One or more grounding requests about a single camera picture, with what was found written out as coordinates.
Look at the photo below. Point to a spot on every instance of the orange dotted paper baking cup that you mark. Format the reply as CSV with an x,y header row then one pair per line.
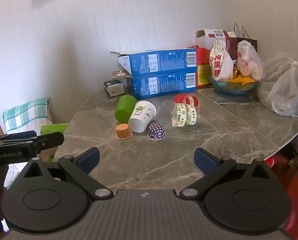
x,y
123,131

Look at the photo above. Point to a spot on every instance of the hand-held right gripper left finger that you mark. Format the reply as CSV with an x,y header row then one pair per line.
x,y
88,159

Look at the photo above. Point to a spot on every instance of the clear cup with yellow bands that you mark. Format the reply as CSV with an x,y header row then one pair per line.
x,y
185,115

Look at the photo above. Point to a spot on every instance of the purple dotted paper baking cup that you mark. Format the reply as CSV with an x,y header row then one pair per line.
x,y
157,130

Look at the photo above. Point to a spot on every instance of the dark red box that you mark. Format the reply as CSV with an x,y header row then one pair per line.
x,y
231,43

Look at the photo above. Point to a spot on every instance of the large clear plastic bag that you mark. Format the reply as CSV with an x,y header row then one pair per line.
x,y
283,90

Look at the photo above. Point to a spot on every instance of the white paper cup green print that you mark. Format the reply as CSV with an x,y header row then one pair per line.
x,y
143,113

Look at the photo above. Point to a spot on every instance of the yellow snack pieces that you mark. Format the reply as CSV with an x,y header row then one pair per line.
x,y
241,80

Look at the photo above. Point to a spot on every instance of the green checked cloth chair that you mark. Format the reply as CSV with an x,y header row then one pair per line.
x,y
24,113

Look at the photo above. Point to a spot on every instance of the clear plastic bag red print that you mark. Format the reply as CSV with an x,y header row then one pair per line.
x,y
250,62

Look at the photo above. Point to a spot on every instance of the blue glass bowl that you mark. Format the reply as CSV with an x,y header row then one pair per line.
x,y
232,88

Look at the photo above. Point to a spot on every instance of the clear cup with red bands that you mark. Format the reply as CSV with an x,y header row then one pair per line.
x,y
181,98

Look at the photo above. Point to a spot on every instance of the blue cardboard box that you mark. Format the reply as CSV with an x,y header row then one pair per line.
x,y
161,61
163,85

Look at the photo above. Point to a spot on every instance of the green plastic cup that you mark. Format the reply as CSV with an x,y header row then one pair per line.
x,y
124,107

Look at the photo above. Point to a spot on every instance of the red packet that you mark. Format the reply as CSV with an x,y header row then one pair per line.
x,y
293,180

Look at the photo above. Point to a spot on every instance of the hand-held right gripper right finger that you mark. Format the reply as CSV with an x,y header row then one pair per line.
x,y
205,161

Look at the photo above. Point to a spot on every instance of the black paper bag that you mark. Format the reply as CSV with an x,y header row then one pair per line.
x,y
252,43

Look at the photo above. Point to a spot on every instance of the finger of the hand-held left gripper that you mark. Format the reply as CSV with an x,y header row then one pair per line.
x,y
50,140

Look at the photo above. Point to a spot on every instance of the white cardboard box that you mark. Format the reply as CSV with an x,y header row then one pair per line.
x,y
205,38

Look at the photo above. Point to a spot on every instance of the small black white printer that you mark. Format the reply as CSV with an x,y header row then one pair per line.
x,y
114,88

